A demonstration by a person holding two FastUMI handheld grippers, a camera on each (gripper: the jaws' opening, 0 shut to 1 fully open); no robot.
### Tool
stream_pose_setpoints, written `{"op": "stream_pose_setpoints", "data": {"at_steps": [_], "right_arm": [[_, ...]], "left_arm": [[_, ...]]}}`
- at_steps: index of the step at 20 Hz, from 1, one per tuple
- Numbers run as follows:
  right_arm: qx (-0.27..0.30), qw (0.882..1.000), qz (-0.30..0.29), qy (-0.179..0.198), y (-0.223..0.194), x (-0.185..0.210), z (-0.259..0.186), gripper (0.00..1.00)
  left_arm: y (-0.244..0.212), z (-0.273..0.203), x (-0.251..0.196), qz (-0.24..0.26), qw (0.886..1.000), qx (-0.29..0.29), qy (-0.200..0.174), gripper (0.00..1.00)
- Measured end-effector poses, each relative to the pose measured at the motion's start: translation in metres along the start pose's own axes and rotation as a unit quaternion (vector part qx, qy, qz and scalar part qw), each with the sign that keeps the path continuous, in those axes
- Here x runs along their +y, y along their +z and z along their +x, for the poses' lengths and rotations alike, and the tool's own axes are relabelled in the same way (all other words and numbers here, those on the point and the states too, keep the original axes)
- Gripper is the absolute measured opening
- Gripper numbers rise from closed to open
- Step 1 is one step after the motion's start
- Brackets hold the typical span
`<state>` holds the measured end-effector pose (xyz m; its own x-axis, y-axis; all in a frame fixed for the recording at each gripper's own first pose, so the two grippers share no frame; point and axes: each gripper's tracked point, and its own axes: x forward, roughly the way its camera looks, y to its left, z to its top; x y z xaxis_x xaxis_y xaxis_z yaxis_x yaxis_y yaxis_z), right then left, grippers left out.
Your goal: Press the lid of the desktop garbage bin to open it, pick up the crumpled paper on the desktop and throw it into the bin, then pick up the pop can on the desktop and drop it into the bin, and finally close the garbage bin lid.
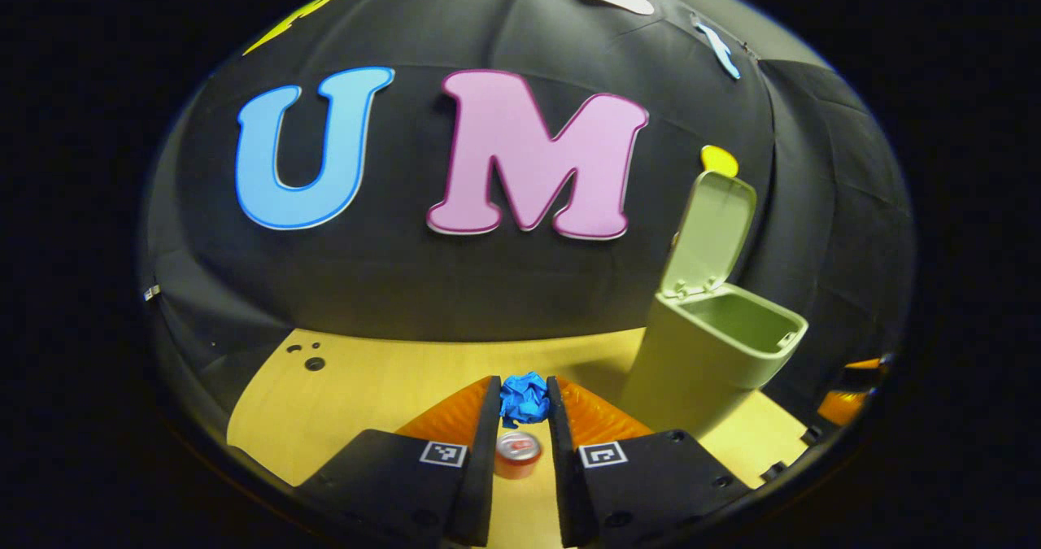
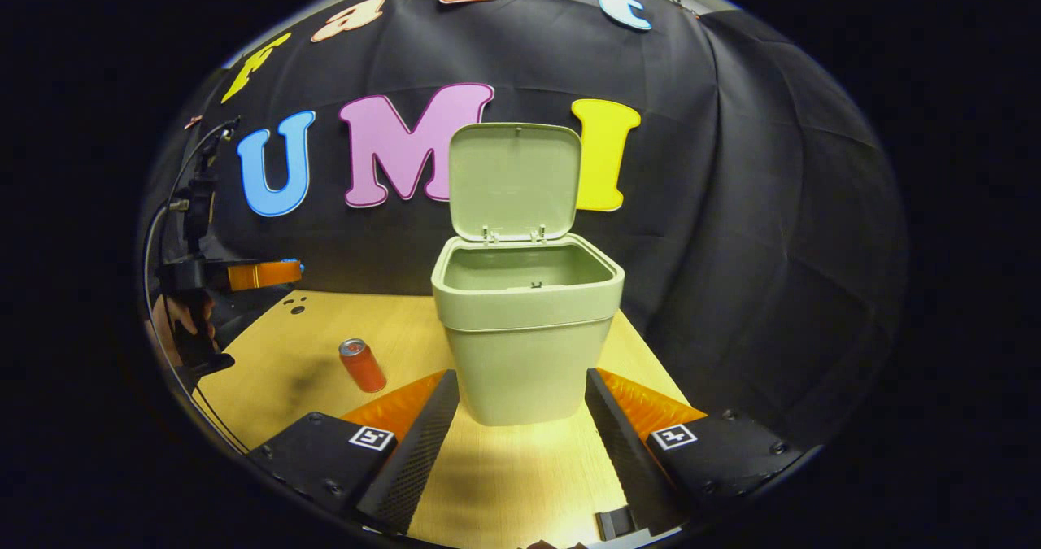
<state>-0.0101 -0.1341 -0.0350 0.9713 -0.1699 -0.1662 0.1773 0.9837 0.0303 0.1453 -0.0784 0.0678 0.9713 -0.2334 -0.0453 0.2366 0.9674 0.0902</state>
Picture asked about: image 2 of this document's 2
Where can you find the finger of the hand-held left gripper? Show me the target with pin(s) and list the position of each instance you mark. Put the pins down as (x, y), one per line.
(264, 275)

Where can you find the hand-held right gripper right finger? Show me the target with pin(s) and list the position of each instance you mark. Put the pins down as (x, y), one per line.
(622, 459)

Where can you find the black backdrop cloth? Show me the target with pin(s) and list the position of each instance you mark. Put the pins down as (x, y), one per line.
(732, 167)

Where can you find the green desktop garbage bin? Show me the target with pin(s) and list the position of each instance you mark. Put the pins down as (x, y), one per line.
(529, 346)

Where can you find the red pop can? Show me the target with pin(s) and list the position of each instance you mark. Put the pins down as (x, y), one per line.
(363, 368)

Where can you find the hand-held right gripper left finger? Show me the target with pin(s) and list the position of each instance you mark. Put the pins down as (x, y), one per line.
(419, 451)

